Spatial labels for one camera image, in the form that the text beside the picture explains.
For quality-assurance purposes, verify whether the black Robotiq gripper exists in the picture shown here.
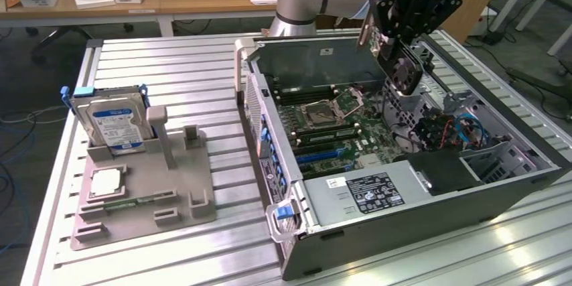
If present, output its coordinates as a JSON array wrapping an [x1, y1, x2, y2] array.
[[367, 0, 463, 42]]

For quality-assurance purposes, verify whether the low-profile Nvidia graphics card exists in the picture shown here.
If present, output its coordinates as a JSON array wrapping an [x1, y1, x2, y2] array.
[[357, 14, 425, 98]]

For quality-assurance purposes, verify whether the long expansion slot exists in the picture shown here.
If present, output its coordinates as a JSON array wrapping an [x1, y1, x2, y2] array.
[[297, 149, 339, 163], [295, 141, 337, 153]]

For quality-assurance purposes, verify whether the metal socket cover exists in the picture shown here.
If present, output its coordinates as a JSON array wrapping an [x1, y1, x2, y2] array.
[[330, 85, 367, 115]]

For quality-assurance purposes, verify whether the perforated metal drive cage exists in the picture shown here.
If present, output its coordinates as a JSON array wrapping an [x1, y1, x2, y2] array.
[[382, 40, 478, 153]]

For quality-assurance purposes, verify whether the black fan housing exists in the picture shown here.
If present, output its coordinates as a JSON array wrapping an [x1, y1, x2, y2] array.
[[411, 115, 454, 153]]

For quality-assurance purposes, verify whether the green Dell motherboard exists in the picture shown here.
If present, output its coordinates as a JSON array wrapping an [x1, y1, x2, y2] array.
[[267, 74, 406, 182]]

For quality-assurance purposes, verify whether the CPU socket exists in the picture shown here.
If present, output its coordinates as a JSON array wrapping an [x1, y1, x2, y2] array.
[[301, 100, 341, 130]]

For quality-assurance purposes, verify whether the RAM stick with white label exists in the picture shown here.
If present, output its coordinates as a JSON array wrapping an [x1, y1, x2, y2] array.
[[293, 125, 362, 146]]

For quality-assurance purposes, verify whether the silver chipset heatsink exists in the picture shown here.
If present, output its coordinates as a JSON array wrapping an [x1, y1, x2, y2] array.
[[355, 155, 389, 168]]

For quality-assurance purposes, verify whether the grey metal disk bay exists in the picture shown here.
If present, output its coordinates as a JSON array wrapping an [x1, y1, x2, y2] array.
[[458, 141, 541, 186]]

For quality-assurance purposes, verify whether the black plastic cover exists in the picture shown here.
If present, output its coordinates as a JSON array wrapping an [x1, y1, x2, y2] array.
[[409, 149, 485, 197]]

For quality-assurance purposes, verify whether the grey power supply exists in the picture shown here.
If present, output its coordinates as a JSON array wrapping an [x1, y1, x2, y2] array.
[[303, 159, 434, 227]]

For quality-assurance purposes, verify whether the open black PC case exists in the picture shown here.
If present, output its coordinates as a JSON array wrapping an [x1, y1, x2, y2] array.
[[235, 29, 572, 282]]

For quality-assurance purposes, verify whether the grey plastic parts rack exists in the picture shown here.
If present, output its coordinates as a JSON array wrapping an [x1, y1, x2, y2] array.
[[70, 104, 221, 253]]

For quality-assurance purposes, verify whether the hard disk with blue caddy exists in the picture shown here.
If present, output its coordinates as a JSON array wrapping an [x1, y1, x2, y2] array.
[[59, 83, 157, 157]]

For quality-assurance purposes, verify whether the green RAM stick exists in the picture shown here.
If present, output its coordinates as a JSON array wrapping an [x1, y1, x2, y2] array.
[[102, 194, 158, 210]]

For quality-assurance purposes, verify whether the silver CPU chip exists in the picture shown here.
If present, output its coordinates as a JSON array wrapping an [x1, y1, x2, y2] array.
[[89, 168, 127, 199]]

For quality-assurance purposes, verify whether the blue SATA wire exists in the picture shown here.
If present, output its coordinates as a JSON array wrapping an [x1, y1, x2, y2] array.
[[455, 113, 493, 149]]

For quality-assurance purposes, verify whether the blue floor cable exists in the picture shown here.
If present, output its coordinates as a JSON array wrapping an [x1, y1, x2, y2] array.
[[0, 111, 39, 253]]

